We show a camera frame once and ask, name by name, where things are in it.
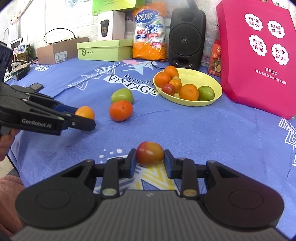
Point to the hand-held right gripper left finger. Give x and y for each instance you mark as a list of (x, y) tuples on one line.
[(132, 162)]

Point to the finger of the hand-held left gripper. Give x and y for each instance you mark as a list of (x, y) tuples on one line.
[(67, 108), (81, 124)]

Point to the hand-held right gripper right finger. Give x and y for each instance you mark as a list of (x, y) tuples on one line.
[(167, 164)]

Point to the yellow-orange citrus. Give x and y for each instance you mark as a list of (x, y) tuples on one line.
[(84, 112), (176, 85)]

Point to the red green tomato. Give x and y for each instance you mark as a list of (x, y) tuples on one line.
[(149, 154)]

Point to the small red tomato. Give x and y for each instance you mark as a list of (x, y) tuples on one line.
[(168, 89)]

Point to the small olive tomato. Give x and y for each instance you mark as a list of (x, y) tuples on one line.
[(176, 78)]

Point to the yellow plastic plate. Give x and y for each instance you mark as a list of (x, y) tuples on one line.
[(196, 76)]

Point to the person's left hand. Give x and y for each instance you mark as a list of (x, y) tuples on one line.
[(5, 146)]

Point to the small black flat device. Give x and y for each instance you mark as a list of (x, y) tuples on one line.
[(35, 87)]

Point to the blue printed tablecloth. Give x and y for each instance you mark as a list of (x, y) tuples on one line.
[(208, 143)]

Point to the brown cardboard box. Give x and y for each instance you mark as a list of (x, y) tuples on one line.
[(48, 54)]

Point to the light green shoe box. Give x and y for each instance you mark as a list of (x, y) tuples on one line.
[(104, 52)]

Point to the small white screen device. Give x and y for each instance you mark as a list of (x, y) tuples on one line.
[(16, 43)]

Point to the white cup print box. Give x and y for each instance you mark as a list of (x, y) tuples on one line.
[(115, 25)]

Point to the orange paper cup packet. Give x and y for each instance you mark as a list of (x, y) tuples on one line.
[(148, 51)]

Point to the pink tote bag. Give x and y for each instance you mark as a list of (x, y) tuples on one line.
[(242, 92)]

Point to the green gift box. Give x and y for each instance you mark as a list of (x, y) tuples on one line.
[(115, 5)]

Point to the red printed carton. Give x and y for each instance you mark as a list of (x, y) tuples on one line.
[(215, 60)]

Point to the floral plastic film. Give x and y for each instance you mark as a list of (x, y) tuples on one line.
[(210, 46)]

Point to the black speaker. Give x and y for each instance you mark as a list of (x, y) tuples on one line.
[(187, 34)]

